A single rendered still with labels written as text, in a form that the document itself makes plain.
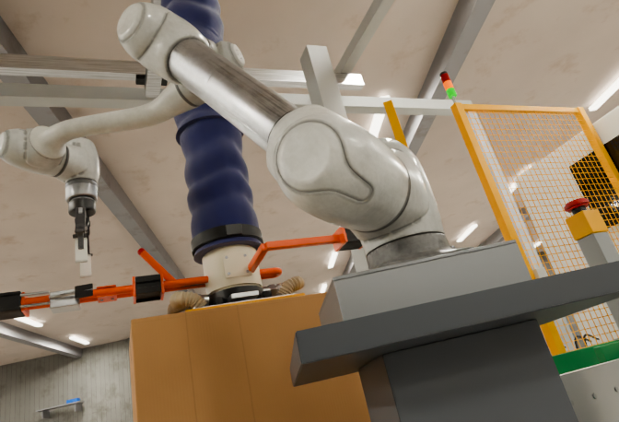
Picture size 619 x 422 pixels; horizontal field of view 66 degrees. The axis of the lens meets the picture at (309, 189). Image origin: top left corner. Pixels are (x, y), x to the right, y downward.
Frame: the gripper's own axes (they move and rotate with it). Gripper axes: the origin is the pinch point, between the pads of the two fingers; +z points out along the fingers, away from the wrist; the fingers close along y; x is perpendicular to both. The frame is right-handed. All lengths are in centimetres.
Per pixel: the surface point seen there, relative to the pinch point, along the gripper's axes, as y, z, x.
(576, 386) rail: -31, 60, -123
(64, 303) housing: -2.0, 10.5, 4.6
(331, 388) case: -18, 46, -58
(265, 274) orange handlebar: -2, 9, -52
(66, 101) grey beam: 183, -194, 22
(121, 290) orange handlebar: -1.9, 8.9, -9.5
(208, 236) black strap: -7.6, -2.7, -34.6
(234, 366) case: -19, 36, -34
